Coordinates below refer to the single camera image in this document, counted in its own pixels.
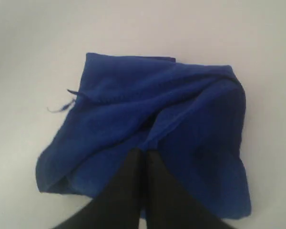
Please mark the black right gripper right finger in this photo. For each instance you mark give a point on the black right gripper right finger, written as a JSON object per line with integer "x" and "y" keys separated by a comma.
{"x": 169, "y": 205}

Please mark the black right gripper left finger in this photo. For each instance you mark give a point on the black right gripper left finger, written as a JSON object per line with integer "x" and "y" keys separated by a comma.
{"x": 118, "y": 206}

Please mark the blue terry towel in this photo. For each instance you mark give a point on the blue terry towel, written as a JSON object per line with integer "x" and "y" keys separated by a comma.
{"x": 193, "y": 115}

